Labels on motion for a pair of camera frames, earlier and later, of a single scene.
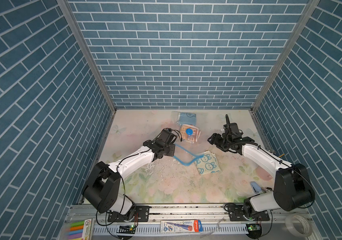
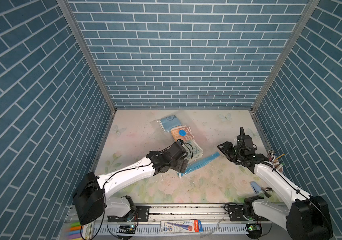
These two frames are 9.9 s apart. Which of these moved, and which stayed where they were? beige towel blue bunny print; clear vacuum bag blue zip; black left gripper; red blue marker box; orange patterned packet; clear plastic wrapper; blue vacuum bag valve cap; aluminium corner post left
Moved: clear vacuum bag blue zip; orange patterned packet; blue vacuum bag valve cap; beige towel blue bunny print; black left gripper
Stayed: clear plastic wrapper; red blue marker box; aluminium corner post left
